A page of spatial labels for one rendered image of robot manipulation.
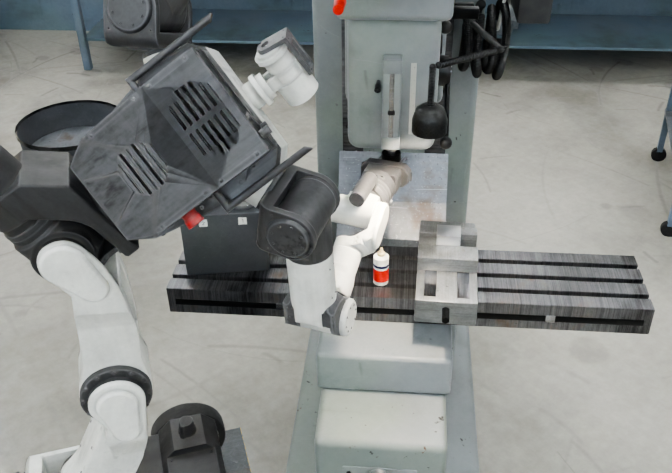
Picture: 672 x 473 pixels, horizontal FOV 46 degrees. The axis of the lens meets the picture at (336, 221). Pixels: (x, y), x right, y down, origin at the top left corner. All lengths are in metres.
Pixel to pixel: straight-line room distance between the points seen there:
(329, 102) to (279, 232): 0.98
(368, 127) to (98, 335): 0.73
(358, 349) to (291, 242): 0.69
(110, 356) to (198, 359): 1.61
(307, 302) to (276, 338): 1.77
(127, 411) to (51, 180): 0.52
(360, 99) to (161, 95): 0.62
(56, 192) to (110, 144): 0.15
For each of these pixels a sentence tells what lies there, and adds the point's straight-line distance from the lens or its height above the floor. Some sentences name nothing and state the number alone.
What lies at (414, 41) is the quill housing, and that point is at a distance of 1.70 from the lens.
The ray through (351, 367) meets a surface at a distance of 2.00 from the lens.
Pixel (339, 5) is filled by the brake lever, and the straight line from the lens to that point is 1.50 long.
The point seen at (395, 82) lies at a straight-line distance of 1.69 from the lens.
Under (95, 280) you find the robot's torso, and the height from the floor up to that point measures 1.32.
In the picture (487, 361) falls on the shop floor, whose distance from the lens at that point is 3.20.
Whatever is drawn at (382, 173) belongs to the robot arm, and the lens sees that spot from 1.81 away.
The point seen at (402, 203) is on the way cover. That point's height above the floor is 0.93.
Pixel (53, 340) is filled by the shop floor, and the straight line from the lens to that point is 3.47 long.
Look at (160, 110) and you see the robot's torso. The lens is 1.25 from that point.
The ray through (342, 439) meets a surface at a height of 0.70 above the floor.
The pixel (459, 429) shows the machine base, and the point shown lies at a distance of 2.67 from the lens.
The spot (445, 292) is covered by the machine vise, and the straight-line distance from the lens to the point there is 1.93.
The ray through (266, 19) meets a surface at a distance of 5.97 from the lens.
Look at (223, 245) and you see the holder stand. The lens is 2.07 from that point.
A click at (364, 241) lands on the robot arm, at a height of 1.22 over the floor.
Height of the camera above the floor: 2.18
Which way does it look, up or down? 34 degrees down
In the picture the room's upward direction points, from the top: 1 degrees counter-clockwise
